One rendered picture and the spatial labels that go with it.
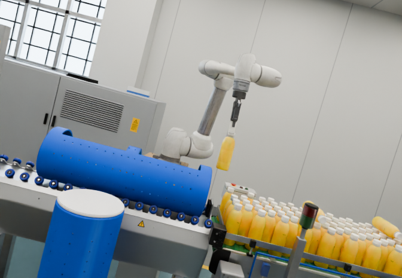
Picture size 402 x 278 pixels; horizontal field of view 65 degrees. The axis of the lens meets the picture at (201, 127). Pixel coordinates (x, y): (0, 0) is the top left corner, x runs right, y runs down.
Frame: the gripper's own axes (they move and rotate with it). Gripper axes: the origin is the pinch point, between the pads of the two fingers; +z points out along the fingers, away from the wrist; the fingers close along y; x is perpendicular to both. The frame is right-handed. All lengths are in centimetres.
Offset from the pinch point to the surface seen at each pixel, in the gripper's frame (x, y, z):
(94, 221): -52, 49, 47
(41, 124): -177, -174, 39
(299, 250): 36, 36, 47
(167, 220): -24, 9, 55
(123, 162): -52, 11, 29
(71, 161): -77, 13, 33
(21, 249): -136, -91, 134
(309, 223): 37, 38, 34
